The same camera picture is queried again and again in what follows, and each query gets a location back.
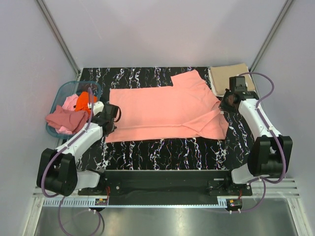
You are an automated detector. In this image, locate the salmon pink t shirt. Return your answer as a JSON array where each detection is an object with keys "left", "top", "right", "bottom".
[{"left": 106, "top": 70, "right": 228, "bottom": 143}]

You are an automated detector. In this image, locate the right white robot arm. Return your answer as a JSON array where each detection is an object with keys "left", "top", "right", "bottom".
[{"left": 219, "top": 73, "right": 293, "bottom": 195}]

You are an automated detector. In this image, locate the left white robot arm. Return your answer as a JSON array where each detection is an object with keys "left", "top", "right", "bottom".
[{"left": 36, "top": 102, "right": 122, "bottom": 198}]

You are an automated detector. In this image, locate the folded beige t shirt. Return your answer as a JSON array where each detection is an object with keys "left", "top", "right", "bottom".
[{"left": 210, "top": 63, "right": 249, "bottom": 93}]

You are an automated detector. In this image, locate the orange t shirt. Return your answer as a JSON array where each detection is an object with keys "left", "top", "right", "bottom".
[{"left": 75, "top": 91, "right": 97, "bottom": 114}]

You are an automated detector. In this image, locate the dusty rose t shirt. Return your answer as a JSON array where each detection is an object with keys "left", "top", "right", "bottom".
[{"left": 45, "top": 105, "right": 90, "bottom": 134}]

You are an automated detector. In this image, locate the light pink t shirt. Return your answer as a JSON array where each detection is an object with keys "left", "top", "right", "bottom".
[{"left": 56, "top": 94, "right": 79, "bottom": 135}]

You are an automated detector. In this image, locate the teal plastic laundry basket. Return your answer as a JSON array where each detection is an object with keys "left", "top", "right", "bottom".
[{"left": 46, "top": 81, "right": 101, "bottom": 140}]

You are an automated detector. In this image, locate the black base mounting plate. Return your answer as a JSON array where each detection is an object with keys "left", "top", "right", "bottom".
[{"left": 78, "top": 170, "right": 252, "bottom": 208}]

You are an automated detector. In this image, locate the slotted cable duct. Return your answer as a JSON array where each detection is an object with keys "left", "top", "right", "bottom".
[{"left": 43, "top": 198, "right": 96, "bottom": 207}]

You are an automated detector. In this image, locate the left aluminium corner post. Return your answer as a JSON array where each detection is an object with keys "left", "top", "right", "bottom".
[{"left": 35, "top": 0, "right": 81, "bottom": 77}]

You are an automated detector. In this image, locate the aluminium corner post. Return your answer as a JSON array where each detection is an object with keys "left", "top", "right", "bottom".
[
  {"left": 249, "top": 0, "right": 295, "bottom": 72},
  {"left": 35, "top": 0, "right": 81, "bottom": 77}
]

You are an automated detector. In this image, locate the aluminium frame rail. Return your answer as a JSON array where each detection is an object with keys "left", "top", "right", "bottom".
[{"left": 33, "top": 179, "right": 88, "bottom": 196}]

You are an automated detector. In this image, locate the right aluminium corner post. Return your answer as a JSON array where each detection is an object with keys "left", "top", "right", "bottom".
[{"left": 249, "top": 0, "right": 295, "bottom": 72}]

